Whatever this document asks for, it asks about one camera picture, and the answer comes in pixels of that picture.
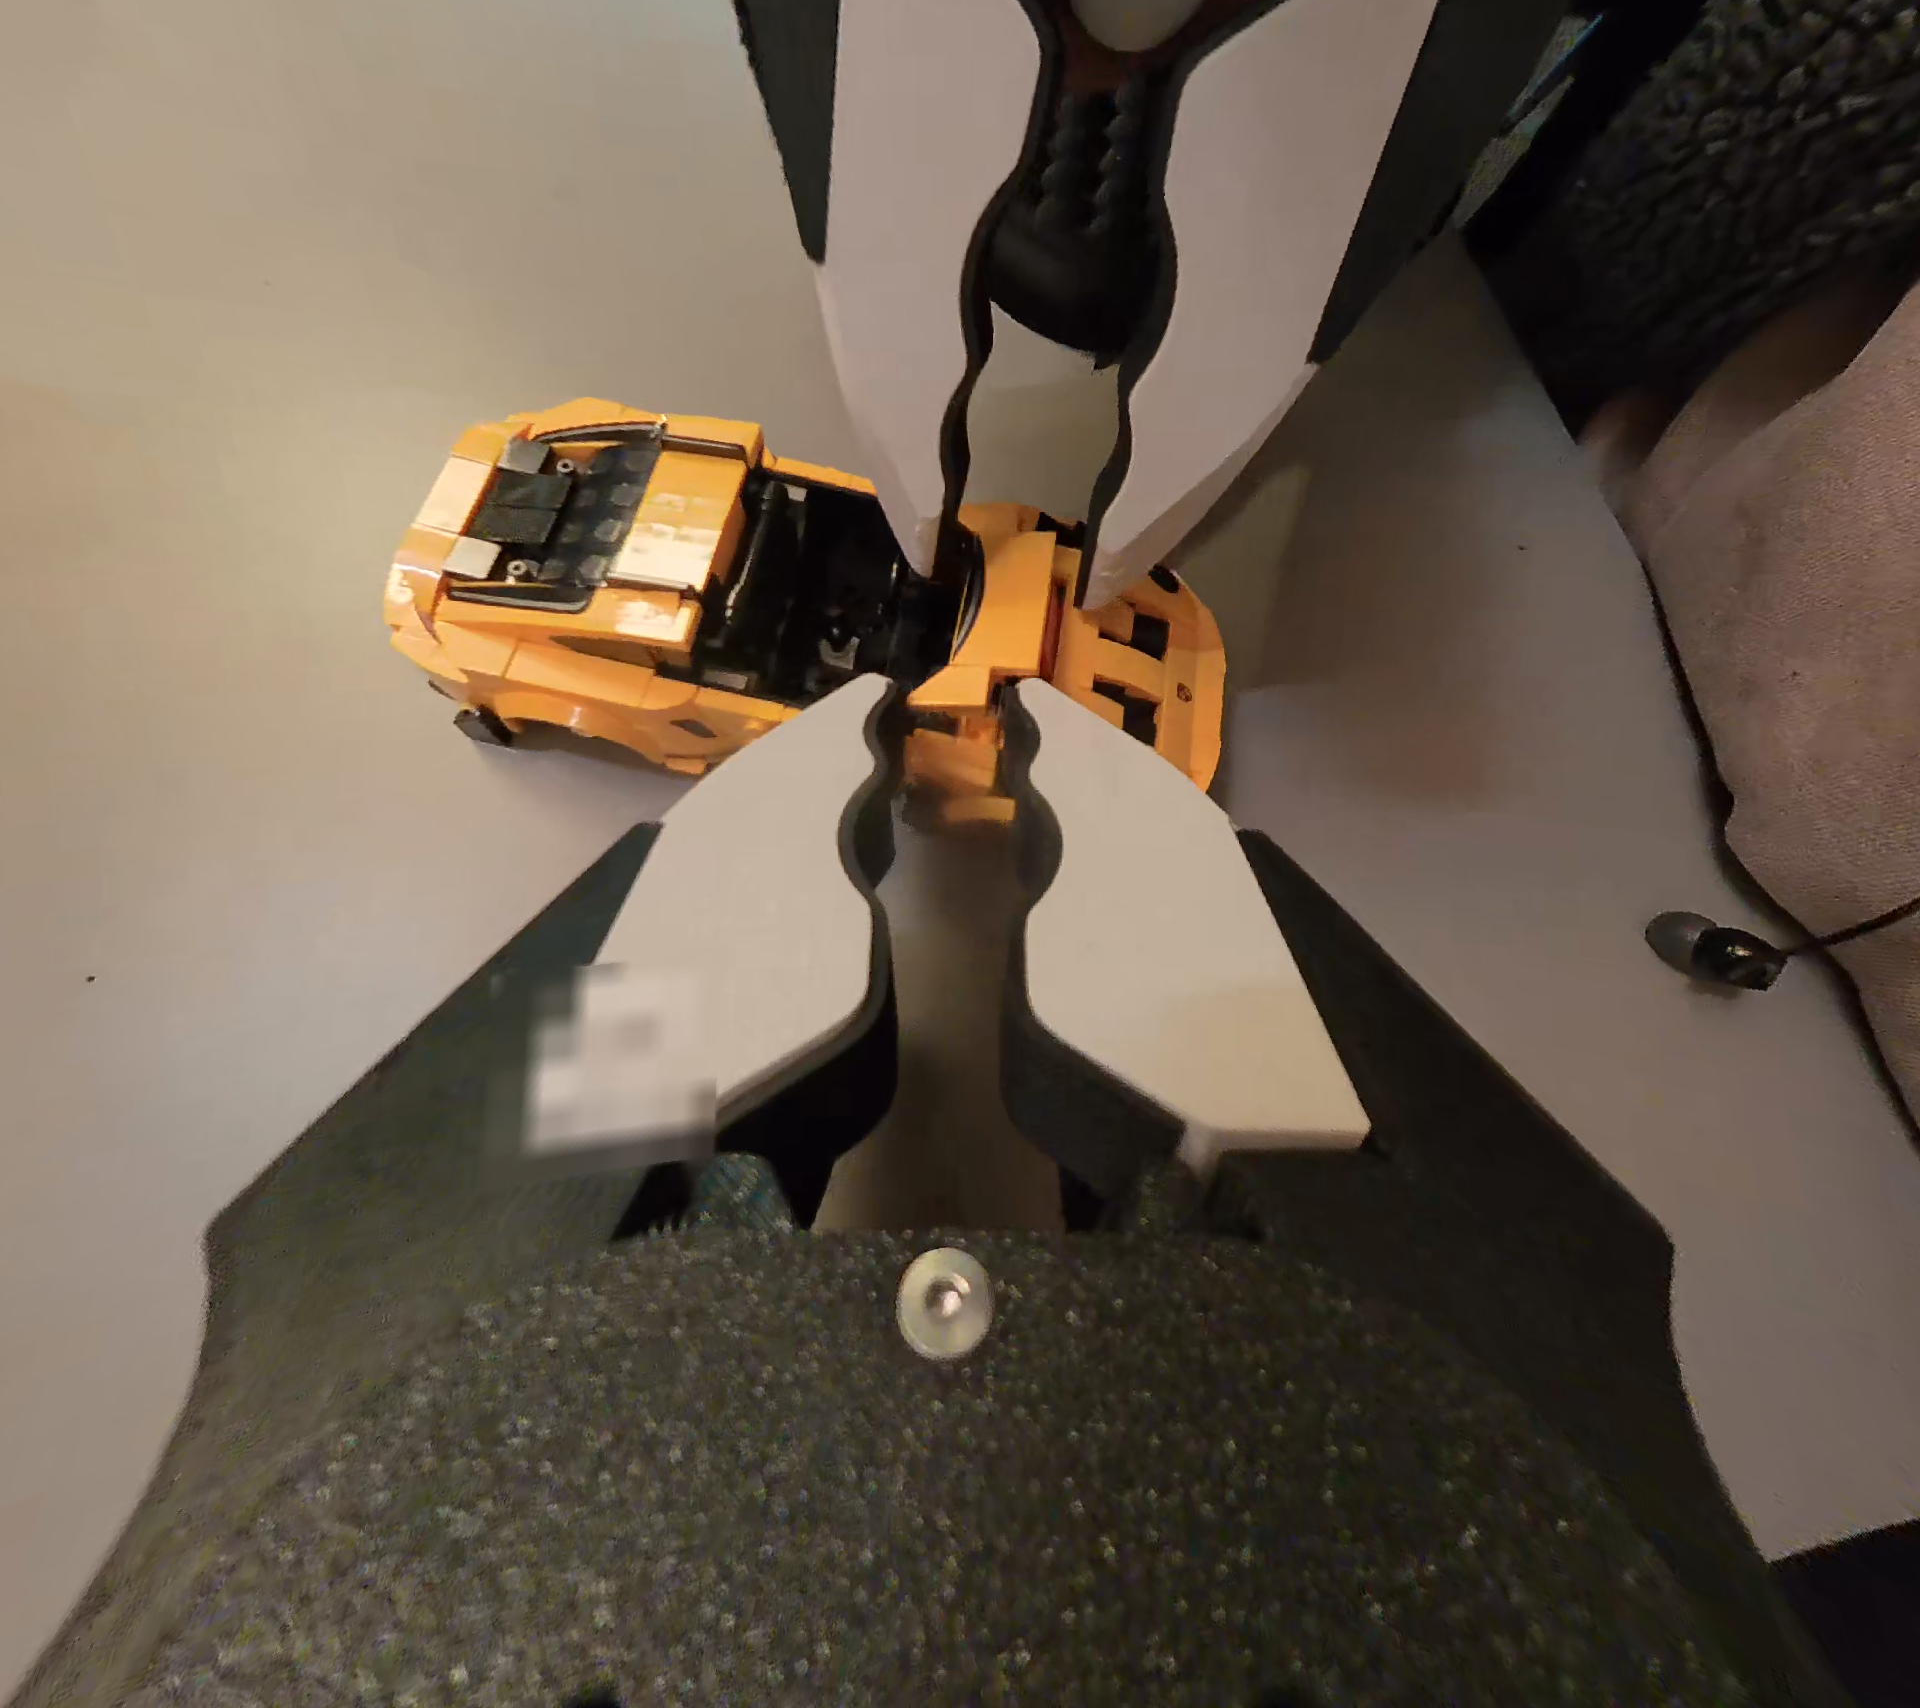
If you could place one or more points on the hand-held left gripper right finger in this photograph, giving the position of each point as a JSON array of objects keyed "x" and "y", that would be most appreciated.
[{"x": 1185, "y": 988}]

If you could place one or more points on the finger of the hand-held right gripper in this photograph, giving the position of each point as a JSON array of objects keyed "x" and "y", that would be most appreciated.
[
  {"x": 1260, "y": 238},
  {"x": 915, "y": 162}
]

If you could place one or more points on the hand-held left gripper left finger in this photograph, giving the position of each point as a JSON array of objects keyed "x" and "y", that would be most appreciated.
[{"x": 765, "y": 898}]

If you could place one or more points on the yellow lego car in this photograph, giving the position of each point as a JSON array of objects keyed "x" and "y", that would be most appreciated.
[{"x": 600, "y": 582}]

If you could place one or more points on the beige sweatshirt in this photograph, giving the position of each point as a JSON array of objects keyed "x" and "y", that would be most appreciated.
[{"x": 1801, "y": 629}]

